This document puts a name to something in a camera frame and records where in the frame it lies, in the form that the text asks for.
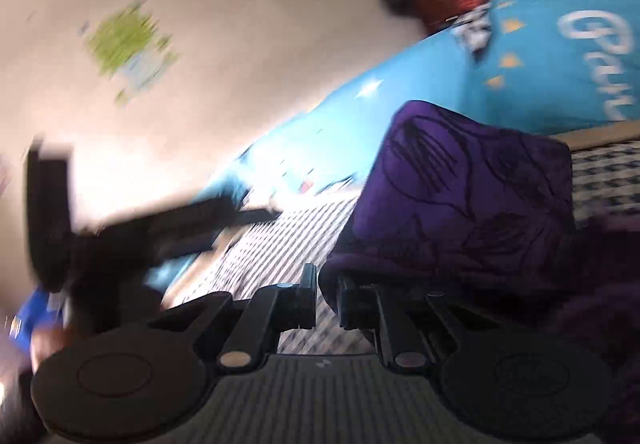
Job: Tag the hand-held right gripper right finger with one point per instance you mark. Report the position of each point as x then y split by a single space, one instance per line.
350 304

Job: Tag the houndstooth sofa mat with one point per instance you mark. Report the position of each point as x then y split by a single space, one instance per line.
300 234

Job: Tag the person's left forearm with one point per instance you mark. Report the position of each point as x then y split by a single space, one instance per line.
37 319

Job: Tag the blue printed sofa cover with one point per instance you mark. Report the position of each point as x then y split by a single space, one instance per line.
525 74

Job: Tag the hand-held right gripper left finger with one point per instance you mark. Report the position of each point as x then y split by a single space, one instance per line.
306 299

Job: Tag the potted plant wall sticker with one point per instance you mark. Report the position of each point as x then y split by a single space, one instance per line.
125 39

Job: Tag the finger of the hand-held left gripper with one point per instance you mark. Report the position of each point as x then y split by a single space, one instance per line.
200 224

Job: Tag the purple floral shirt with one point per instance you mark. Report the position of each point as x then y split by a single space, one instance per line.
475 204

